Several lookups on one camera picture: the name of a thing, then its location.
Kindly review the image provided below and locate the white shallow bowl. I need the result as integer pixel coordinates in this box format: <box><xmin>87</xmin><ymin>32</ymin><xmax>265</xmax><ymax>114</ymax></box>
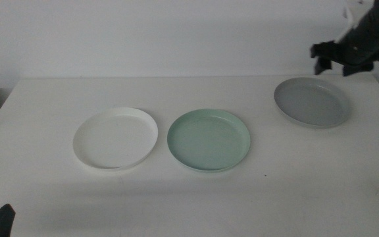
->
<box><xmin>72</xmin><ymin>107</ymin><xmax>159</xmax><ymax>171</ymax></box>

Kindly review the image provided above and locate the grey shallow bowl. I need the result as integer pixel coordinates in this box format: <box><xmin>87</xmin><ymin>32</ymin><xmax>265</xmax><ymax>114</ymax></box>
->
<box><xmin>273</xmin><ymin>76</ymin><xmax>352</xmax><ymax>129</ymax></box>

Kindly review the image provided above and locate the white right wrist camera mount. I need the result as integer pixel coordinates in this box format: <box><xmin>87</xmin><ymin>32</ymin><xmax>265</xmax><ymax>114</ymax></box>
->
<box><xmin>336</xmin><ymin>0</ymin><xmax>365</xmax><ymax>42</ymax></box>

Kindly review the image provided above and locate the mint green shallow bowl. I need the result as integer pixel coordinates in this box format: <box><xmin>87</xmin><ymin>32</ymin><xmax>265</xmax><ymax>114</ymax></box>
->
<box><xmin>166</xmin><ymin>108</ymin><xmax>252</xmax><ymax>173</ymax></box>

